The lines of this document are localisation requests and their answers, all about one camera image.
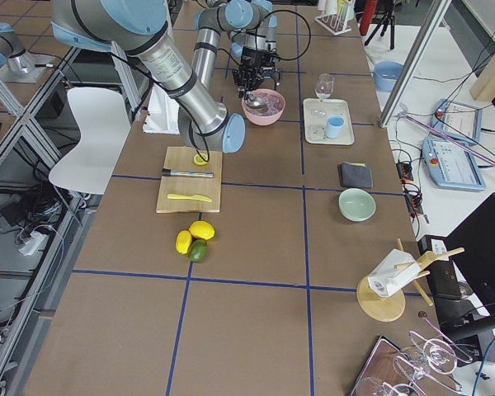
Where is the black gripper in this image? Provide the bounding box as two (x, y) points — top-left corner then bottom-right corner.
(233, 46), (264, 89)
(255, 49), (282, 90)

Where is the metal ice scoop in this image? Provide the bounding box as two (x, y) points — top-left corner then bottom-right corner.
(243, 92), (267, 111)

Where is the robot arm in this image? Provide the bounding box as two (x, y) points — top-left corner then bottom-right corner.
(52, 1), (273, 153)
(192, 1), (281, 98)

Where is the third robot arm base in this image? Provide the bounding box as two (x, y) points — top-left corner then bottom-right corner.
(0, 22), (43, 83)

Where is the clear ice cubes pile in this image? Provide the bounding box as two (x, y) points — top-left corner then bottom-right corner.
(247, 92), (283, 116)

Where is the blue plastic cup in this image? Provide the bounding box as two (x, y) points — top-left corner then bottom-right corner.
(324, 115), (345, 139)

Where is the wooden cup tree stand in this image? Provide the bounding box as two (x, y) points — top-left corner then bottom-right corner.
(356, 238), (464, 323)

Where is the pink bowl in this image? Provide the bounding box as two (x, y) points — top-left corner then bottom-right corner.
(241, 88), (285, 126)

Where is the clear wine glass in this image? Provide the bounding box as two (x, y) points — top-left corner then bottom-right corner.
(315, 73), (335, 101)

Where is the cream bear tray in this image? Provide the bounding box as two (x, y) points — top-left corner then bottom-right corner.
(303, 98), (354, 145)

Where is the lemon half slice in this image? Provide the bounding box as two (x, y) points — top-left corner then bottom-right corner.
(193, 153), (210, 167)

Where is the wooden cutting board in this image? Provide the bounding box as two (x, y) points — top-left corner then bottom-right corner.
(156, 147), (223, 214)

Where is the blue bowl on side table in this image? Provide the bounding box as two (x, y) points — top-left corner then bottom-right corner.
(373, 61), (403, 92)

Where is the red cylinder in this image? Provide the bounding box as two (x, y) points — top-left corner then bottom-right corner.
(359, 0), (377, 36)

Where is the black tripod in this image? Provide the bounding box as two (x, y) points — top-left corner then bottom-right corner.
(364, 1), (395, 50)

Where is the dark grey folded cloth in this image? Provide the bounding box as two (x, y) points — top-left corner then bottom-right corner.
(337, 162), (373, 188)

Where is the yellow plastic knife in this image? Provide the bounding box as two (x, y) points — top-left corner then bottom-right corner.
(167, 193), (213, 203)

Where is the green ceramic bowl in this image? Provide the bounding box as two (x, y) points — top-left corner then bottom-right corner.
(338, 188), (376, 222)

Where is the white chair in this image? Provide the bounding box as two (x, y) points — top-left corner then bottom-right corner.
(49, 87), (131, 195)

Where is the yellow lemon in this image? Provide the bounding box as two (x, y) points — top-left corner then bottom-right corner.
(188, 220), (215, 240)
(175, 229), (193, 255)

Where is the green lime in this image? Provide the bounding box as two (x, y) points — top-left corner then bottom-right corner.
(187, 239), (208, 262)

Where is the far teach pendant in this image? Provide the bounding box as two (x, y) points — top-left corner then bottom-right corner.
(431, 99), (483, 145)

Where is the teach pendant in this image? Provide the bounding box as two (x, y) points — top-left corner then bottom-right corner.
(431, 99), (483, 145)
(422, 137), (486, 191)

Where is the near teach pendant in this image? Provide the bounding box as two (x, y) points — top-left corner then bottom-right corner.
(422, 137), (486, 191)

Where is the white carton on stand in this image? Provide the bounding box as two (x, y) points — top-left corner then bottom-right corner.
(367, 249), (421, 298)

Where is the black monitor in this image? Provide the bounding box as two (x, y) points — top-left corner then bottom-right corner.
(418, 192), (495, 341)

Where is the white power strip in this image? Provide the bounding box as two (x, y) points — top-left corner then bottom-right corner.
(18, 230), (47, 256)

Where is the hanging wine glasses rack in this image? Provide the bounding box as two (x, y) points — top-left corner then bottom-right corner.
(347, 311), (474, 395)

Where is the white wire cup rack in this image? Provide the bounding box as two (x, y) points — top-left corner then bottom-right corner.
(314, 0), (355, 35)

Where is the aluminium frame post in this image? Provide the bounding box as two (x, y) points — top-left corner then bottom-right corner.
(379, 0), (452, 128)

